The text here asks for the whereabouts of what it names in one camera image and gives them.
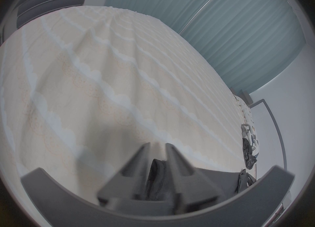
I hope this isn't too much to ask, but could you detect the black sleeveless top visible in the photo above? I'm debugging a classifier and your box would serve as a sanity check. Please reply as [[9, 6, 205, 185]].
[[145, 158, 257, 200]]

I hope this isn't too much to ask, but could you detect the black satin garment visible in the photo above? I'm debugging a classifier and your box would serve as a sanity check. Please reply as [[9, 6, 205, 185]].
[[242, 137, 259, 170]]

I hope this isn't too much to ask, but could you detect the white printed pillow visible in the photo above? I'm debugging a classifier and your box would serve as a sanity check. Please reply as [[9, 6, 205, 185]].
[[236, 95, 254, 129]]

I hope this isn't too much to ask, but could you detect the blue-green curtain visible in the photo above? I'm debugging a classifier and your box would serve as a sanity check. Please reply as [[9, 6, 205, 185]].
[[105, 0, 307, 96]]

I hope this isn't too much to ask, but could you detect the bed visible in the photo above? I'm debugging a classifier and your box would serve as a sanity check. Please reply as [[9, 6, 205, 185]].
[[0, 5, 288, 212]]

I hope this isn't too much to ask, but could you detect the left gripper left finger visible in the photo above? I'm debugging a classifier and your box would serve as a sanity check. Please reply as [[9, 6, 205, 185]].
[[97, 142, 151, 204]]

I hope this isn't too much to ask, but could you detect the pile of clothes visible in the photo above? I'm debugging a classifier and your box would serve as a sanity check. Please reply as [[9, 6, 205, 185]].
[[241, 123, 261, 153]]

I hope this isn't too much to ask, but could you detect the grey bedside table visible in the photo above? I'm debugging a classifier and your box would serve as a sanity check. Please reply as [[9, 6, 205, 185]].
[[230, 87, 254, 105]]

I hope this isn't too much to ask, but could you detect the dark grey slatted rack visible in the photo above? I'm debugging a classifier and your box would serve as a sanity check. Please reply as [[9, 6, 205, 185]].
[[16, 0, 89, 29]]

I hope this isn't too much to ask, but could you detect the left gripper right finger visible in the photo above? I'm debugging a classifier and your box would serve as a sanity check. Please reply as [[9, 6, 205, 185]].
[[165, 143, 219, 207]]

